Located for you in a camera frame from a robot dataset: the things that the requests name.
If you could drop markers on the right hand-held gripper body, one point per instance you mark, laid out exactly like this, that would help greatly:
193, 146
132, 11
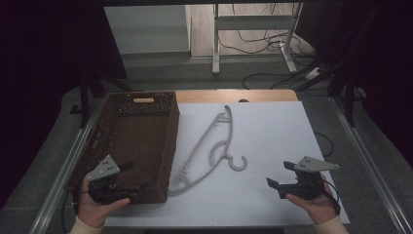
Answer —
313, 165

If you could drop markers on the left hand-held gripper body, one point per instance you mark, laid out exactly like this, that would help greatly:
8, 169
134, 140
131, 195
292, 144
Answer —
103, 169

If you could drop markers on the person's left hand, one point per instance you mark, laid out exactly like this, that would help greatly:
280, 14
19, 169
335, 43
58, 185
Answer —
94, 209

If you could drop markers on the person's right hand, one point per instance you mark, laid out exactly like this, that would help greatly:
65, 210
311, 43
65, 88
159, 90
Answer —
316, 208

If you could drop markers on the brown wicker basket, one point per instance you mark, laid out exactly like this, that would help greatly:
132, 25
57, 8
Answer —
139, 146

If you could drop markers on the white table sheet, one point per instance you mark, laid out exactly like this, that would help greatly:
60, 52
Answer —
276, 136

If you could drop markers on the grey plastic clothes hanger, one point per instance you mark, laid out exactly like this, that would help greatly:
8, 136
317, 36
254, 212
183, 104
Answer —
224, 143

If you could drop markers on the black stand legs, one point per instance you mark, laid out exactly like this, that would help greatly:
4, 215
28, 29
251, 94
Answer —
349, 94
87, 94

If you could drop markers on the white power strip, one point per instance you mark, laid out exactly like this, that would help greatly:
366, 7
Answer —
313, 73

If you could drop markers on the dark curtain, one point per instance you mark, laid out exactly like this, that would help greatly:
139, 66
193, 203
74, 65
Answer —
383, 65
48, 81

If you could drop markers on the white cabinet panel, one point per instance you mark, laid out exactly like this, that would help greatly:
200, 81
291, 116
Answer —
147, 29

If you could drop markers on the metal table rail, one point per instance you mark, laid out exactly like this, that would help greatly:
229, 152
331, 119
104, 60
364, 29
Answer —
61, 175
370, 162

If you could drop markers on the white metal desk frame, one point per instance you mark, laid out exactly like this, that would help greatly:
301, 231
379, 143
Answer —
251, 22

